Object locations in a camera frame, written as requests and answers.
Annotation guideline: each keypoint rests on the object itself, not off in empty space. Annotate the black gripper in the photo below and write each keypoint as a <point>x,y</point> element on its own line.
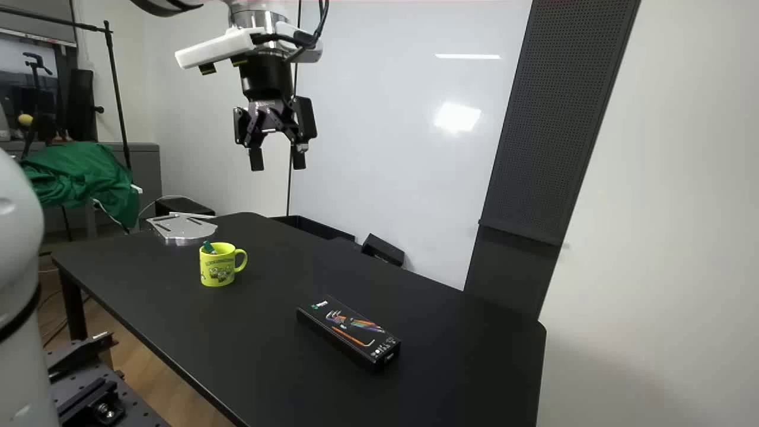
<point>268,80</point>

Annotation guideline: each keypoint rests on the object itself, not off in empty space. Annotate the green capped marker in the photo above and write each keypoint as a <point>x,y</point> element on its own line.
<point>206,247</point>

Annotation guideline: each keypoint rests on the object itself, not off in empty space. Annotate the yellow printed mug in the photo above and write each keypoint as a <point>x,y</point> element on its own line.
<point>216,266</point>

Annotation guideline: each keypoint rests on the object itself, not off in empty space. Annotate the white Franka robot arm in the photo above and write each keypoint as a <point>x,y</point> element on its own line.
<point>17,262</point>

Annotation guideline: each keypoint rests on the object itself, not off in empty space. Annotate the black printed marker box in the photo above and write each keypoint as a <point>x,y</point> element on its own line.
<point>346,328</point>

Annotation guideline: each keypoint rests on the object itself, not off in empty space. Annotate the white whiteboard panel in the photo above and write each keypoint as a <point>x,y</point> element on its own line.
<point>379,119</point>

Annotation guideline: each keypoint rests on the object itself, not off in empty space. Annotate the white grater slicer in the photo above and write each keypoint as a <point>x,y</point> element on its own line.
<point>180,228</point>

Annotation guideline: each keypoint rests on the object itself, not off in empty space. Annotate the small black box device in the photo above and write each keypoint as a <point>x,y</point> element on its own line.
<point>384,249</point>

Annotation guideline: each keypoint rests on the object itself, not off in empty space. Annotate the black light stand pole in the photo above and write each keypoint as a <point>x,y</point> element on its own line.
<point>116,96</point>

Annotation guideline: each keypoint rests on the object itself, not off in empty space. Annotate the green cloth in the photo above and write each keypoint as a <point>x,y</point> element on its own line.
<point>74,178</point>

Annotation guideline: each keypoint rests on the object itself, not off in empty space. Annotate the small yellow ball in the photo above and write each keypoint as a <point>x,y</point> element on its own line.
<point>25,119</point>

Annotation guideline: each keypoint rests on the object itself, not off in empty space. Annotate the black table leg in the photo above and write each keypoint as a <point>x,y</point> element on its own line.
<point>74,309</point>

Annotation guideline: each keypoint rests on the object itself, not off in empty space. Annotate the black pillar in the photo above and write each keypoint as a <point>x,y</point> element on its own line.
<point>536,157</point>

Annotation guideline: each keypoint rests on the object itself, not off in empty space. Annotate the black perforated mounting table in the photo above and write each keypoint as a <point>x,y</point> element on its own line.
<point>86,388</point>

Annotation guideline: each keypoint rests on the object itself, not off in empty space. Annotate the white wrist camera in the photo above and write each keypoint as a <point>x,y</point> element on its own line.
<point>214,48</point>

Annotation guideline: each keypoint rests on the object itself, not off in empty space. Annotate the black camera tripod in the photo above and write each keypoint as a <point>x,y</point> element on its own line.
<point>38,87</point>

